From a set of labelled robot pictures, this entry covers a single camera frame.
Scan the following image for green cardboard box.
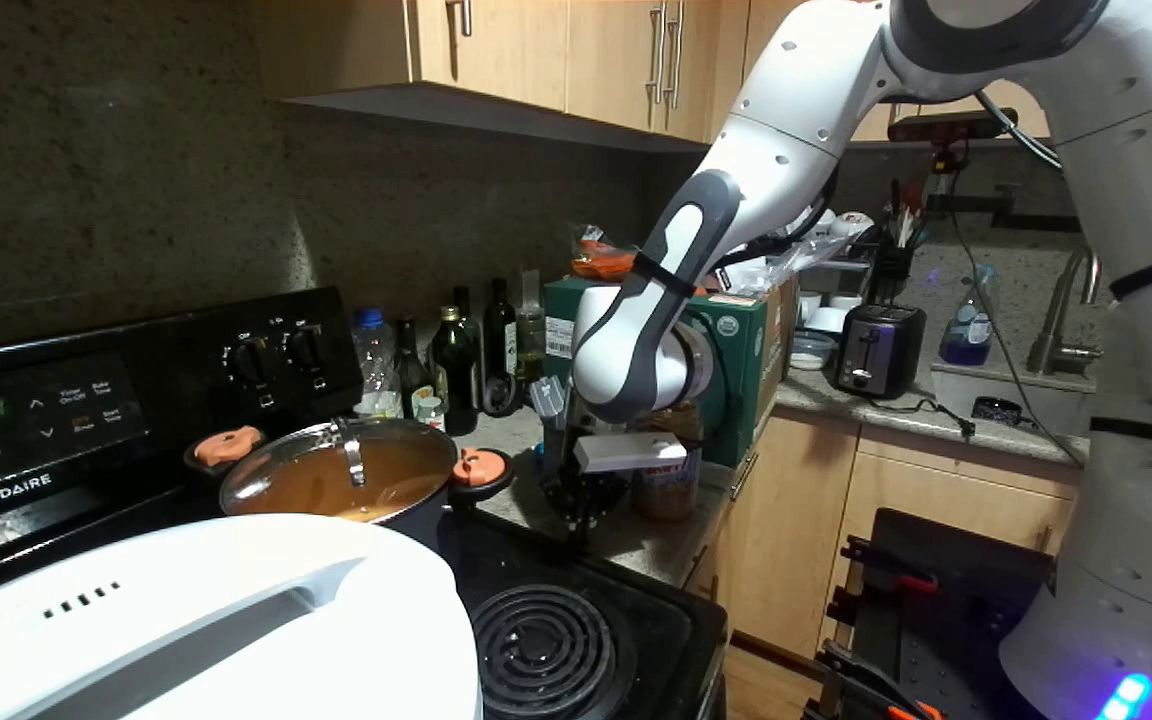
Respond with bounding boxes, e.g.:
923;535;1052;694
541;274;791;473

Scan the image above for wooden lower cabinet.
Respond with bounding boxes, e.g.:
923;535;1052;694
707;411;1088;720

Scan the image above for dark glass bottle with label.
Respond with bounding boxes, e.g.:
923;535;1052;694
426;286;487;442

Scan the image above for clear water bottle blue cap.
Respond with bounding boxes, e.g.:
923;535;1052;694
352;307;406;423

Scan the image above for black appliance cord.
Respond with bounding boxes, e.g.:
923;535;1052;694
909;381;984;443

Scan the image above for blue dish soap bottle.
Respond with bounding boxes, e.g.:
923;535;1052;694
935;260;1004;374

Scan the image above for black electric stove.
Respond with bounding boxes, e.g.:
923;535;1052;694
0;286;731;720

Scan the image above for open peanut butter jar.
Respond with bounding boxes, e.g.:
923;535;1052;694
631;458;711;529

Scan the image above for black camera tripod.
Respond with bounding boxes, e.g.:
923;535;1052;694
869;138;979;311

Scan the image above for slim dark glass bottle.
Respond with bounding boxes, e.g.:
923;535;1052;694
392;318;446;429

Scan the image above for white rice cooker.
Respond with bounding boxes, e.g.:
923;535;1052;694
0;513;487;720

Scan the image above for black pot orange handles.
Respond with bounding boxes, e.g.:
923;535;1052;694
182;411;518;553

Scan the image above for wooden cabinet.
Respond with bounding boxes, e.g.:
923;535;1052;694
707;411;1088;720
250;0;901;151

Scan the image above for black stereo camera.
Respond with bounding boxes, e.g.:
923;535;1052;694
887;106;1052;150

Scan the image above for black coffee maker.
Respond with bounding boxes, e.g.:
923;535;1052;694
823;297;932;399

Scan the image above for small black box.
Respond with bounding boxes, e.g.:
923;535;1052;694
972;394;1029;431

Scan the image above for orange black clamp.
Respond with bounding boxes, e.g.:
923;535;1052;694
835;534;953;606

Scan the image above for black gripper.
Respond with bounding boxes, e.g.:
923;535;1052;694
541;458;641;545

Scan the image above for clear glass bottle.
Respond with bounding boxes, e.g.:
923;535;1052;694
510;264;550;394

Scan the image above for orange carrot bag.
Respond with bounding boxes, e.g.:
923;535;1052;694
567;220;646;288

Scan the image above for wooden upper cabinet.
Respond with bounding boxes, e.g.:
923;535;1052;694
250;0;901;151

